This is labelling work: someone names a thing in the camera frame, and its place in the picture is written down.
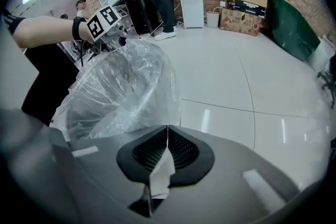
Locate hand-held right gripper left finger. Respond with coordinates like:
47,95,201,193
49,125,169,224

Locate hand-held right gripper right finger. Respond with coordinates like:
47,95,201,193
152,125,300,224

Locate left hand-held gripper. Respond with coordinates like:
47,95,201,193
86,5,128,58

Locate silver metal trash bin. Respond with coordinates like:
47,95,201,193
67,55,176,137

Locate person's left forearm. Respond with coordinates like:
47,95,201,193
12,15,95,50

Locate clear plastic drawers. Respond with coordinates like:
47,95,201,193
115,5,135,35

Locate black wrist watch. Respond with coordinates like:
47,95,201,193
71,16,87,41

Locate black glass-door fridge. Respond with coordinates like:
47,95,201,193
119,0,165,36

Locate person's black shorts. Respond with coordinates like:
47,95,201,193
20,43,81,126

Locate person's black striped shirt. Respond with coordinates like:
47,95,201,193
0,9,27,35

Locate small white waste bin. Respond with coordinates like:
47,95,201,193
205,11,220,29

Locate black office chair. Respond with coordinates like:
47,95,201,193
316,52,336,110

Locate printed cardboard box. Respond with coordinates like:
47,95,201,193
218,7,264,37

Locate flat black box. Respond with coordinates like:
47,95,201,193
233,0,267,18

